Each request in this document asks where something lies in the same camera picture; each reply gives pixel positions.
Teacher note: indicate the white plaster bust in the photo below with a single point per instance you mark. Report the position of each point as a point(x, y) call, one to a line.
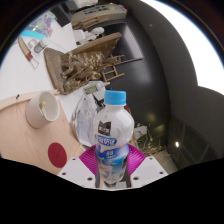
point(96, 31)

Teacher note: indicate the golden relief sculpture on board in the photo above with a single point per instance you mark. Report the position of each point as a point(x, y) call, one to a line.
point(78, 70)

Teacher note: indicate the light wooden drawing board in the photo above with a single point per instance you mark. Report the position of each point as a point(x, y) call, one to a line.
point(23, 143)

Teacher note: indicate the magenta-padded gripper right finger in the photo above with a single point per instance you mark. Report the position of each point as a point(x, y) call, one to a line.
point(148, 171)

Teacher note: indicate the white plastic chair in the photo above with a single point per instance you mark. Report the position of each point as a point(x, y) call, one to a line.
point(79, 35)

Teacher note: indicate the flat round red coaster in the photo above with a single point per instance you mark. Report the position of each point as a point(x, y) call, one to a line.
point(57, 155)

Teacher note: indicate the clear spray bottle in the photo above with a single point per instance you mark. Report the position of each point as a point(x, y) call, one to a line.
point(91, 89)

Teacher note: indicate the white bottle with blue cap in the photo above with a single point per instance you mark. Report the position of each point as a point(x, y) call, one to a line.
point(113, 133)

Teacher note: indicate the recessed ceiling spotlights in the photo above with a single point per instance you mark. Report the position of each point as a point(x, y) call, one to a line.
point(177, 144)

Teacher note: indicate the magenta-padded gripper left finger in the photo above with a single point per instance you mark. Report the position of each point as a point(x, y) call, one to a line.
point(76, 172)

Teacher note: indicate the printed newspaper sheet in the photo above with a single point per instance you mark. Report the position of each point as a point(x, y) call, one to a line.
point(83, 121)

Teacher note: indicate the black wall screen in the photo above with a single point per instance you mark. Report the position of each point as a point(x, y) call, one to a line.
point(128, 43)

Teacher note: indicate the wooden easel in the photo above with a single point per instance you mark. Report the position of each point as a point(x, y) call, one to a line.
point(112, 71)

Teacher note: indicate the white ceramic cup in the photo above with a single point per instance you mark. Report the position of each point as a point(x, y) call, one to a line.
point(38, 111)

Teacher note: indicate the wooden paint brush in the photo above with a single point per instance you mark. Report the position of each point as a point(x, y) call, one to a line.
point(26, 50)

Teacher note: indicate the long ceiling light panel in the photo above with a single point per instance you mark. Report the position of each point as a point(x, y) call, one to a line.
point(200, 43)

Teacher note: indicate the small paint jar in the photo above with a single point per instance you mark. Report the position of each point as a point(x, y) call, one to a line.
point(40, 46)

